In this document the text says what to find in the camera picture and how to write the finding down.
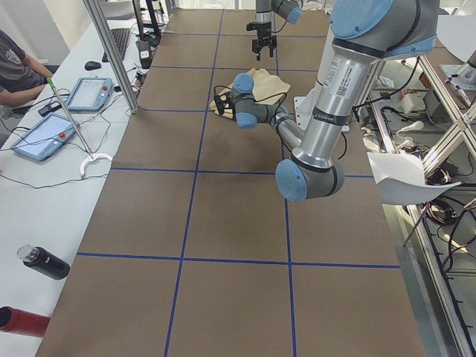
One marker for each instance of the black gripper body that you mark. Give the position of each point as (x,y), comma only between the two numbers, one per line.
(264,32)

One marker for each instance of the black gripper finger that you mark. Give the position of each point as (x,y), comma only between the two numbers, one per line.
(256,48)
(272,44)

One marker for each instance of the beige long-sleeve printed shirt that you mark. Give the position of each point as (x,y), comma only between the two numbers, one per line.
(267,89)

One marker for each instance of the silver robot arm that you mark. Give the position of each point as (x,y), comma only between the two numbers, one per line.
(290,11)
(364,32)

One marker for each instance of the black keyboard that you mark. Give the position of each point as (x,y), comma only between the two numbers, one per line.
(121,37)

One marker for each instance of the black computer mouse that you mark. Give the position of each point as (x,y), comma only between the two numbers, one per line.
(92,65)

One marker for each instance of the blue teach pendant far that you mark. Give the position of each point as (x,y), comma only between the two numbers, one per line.
(90,94)

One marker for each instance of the blue teach pendant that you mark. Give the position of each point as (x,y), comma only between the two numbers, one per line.
(90,94)
(45,138)

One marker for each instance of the white reacher grabber stick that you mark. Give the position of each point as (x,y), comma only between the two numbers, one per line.
(91,156)

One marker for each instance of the blue teach pendant near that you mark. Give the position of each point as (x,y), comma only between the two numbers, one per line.
(45,138)

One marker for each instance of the seated person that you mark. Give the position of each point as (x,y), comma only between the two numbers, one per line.
(23,78)

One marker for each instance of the black water bottle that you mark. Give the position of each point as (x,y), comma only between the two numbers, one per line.
(43,261)

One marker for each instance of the red cylinder bottle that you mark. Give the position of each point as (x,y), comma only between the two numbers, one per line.
(21,322)

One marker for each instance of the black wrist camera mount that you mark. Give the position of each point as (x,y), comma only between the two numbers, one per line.
(223,104)
(251,26)

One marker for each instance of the aluminium frame post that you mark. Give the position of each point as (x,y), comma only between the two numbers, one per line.
(109,46)

